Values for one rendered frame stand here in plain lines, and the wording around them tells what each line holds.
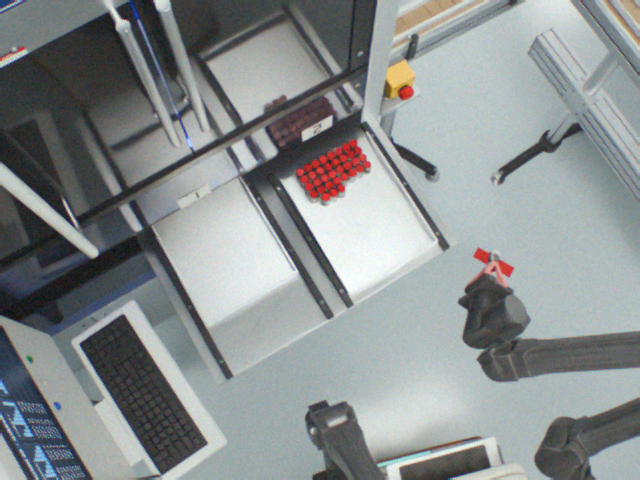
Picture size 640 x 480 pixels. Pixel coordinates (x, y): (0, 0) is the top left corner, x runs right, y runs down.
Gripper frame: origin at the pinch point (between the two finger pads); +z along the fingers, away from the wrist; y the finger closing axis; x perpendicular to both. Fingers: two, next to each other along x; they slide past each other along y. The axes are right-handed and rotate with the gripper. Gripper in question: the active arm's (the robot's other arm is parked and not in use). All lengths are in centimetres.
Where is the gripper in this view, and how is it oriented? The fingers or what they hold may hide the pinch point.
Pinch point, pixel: (491, 267)
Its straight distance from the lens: 152.6
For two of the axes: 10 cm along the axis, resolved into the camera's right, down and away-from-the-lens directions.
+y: -4.8, 5.2, 7.1
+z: 2.9, -6.6, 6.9
